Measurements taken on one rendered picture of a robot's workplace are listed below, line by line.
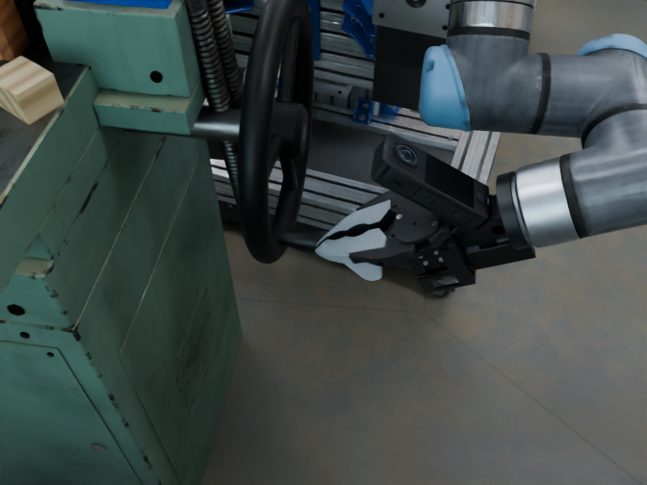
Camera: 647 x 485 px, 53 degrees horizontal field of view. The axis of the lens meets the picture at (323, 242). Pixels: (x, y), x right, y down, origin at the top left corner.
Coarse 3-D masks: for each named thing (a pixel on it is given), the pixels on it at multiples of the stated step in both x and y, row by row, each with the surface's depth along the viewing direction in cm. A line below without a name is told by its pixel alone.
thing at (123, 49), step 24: (48, 0) 58; (48, 24) 59; (72, 24) 59; (96, 24) 58; (120, 24) 58; (144, 24) 57; (168, 24) 57; (48, 48) 61; (72, 48) 61; (96, 48) 60; (120, 48) 60; (144, 48) 59; (168, 48) 59; (192, 48) 62; (96, 72) 62; (120, 72) 62; (144, 72) 62; (168, 72) 61; (192, 72) 63
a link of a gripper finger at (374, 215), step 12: (384, 204) 65; (348, 216) 67; (360, 216) 66; (372, 216) 65; (384, 216) 64; (336, 228) 66; (348, 228) 65; (360, 228) 65; (372, 228) 65; (384, 228) 64
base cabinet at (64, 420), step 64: (192, 192) 97; (128, 256) 76; (192, 256) 101; (0, 320) 66; (128, 320) 79; (192, 320) 104; (0, 384) 78; (64, 384) 75; (128, 384) 81; (192, 384) 109; (0, 448) 97; (64, 448) 92; (128, 448) 89; (192, 448) 114
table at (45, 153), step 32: (0, 64) 62; (64, 64) 62; (64, 96) 59; (96, 96) 64; (128, 96) 64; (160, 96) 64; (192, 96) 64; (0, 128) 56; (32, 128) 56; (64, 128) 58; (96, 128) 65; (128, 128) 65; (160, 128) 64; (192, 128) 65; (0, 160) 53; (32, 160) 54; (64, 160) 59; (0, 192) 51; (32, 192) 54; (0, 224) 51; (32, 224) 55; (0, 256) 51; (0, 288) 52
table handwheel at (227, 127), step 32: (288, 0) 60; (256, 32) 57; (288, 32) 68; (256, 64) 55; (288, 64) 68; (256, 96) 55; (288, 96) 68; (224, 128) 68; (256, 128) 55; (288, 128) 66; (256, 160) 56; (288, 160) 74; (256, 192) 57; (288, 192) 80; (256, 224) 60; (288, 224) 76; (256, 256) 65
